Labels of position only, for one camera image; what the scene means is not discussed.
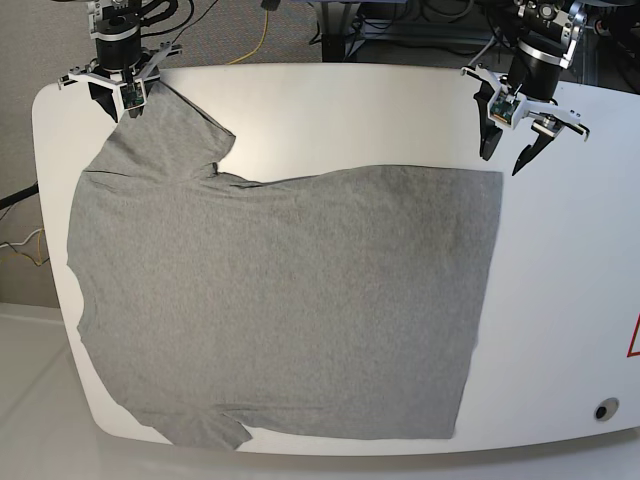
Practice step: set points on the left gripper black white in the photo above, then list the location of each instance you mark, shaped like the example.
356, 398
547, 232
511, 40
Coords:
532, 80

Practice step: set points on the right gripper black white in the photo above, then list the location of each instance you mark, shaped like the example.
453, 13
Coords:
121, 59

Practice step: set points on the grey T-shirt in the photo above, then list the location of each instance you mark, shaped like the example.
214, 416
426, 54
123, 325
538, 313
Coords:
342, 305

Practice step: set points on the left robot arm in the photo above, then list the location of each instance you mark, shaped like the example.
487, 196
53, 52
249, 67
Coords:
557, 22

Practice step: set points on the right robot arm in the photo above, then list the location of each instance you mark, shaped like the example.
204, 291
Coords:
129, 11

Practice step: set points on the red triangle sticker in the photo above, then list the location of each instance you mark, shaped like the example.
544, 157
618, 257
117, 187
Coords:
634, 349

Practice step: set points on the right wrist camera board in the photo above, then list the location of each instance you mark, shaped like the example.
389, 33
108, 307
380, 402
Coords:
133, 95

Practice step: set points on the aluminium frame rail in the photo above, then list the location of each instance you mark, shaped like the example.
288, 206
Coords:
429, 33

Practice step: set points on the black table leg post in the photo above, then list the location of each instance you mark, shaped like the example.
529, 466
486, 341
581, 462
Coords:
333, 47

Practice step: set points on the table cable grommet hole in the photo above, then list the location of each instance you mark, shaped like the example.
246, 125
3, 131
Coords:
606, 409

